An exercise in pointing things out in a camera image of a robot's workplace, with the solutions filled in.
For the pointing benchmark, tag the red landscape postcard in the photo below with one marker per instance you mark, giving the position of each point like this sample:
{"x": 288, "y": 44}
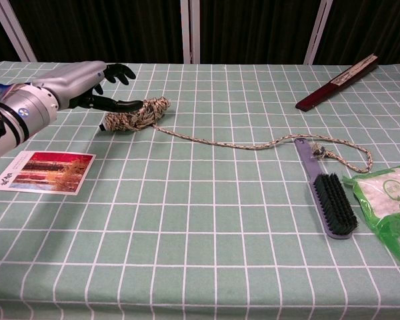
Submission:
{"x": 46, "y": 173}

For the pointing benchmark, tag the white frame pole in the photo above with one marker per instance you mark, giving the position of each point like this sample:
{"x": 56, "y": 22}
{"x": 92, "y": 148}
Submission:
{"x": 190, "y": 30}
{"x": 316, "y": 33}
{"x": 15, "y": 30}

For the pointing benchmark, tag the green checked tablecloth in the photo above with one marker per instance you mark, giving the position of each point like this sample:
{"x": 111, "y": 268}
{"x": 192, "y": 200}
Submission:
{"x": 200, "y": 206}

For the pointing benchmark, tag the green plastic bag white contents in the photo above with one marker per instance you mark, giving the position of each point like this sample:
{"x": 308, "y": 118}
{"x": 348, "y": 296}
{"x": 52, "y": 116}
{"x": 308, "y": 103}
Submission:
{"x": 383, "y": 200}

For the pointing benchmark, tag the black pleated curtain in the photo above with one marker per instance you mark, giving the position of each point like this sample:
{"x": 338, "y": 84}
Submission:
{"x": 103, "y": 26}

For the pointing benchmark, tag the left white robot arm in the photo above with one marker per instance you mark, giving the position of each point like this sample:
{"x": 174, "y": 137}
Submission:
{"x": 26, "y": 110}

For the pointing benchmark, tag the dark red folded fan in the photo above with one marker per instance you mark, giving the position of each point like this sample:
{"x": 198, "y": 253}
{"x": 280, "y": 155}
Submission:
{"x": 333, "y": 85}

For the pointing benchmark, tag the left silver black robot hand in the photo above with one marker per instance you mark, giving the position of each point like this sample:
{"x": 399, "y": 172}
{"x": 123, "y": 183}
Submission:
{"x": 73, "y": 80}

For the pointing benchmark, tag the purple brush with black bristles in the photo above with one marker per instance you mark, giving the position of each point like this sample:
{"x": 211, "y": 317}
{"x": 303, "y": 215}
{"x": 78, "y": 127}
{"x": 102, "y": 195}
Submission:
{"x": 335, "y": 203}

